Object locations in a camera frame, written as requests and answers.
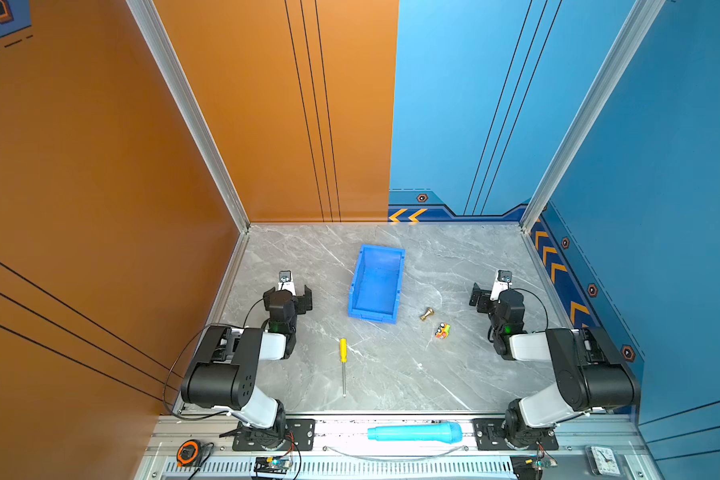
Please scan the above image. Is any yellow handled screwdriver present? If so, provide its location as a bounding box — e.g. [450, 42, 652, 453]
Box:
[339, 338, 348, 397]

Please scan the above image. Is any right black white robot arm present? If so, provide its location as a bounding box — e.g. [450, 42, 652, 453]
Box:
[469, 282, 640, 449]

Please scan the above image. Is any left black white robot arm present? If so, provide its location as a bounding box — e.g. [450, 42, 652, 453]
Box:
[180, 287, 313, 450]

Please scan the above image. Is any blue plastic storage bin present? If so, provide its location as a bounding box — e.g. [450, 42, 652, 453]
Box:
[348, 244, 406, 325]

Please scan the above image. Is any orange green toy car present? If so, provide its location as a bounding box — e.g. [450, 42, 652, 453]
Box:
[435, 323, 451, 339]

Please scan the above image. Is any small brass chess pawn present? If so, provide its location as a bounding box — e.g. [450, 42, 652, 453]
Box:
[420, 307, 435, 321]

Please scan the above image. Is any light blue plastic cylinder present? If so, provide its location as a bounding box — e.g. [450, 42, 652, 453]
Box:
[367, 422, 463, 444]

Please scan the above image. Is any right circuit board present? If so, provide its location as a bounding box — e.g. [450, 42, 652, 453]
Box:
[510, 456, 558, 480]

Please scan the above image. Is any circuit board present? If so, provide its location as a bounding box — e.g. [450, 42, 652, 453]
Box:
[510, 456, 558, 480]
[252, 456, 295, 479]

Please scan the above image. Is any left circuit board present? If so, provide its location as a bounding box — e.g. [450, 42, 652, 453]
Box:
[252, 456, 295, 479]

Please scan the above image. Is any orange black tape measure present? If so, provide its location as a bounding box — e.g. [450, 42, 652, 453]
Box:
[176, 440, 203, 468]

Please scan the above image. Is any white desk clock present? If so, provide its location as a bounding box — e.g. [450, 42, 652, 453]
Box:
[586, 446, 622, 477]

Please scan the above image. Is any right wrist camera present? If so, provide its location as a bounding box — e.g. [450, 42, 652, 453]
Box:
[490, 270, 512, 301]

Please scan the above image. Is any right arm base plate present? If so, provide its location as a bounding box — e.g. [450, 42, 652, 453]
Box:
[472, 417, 559, 451]

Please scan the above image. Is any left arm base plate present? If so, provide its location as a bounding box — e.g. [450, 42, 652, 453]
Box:
[232, 418, 315, 452]

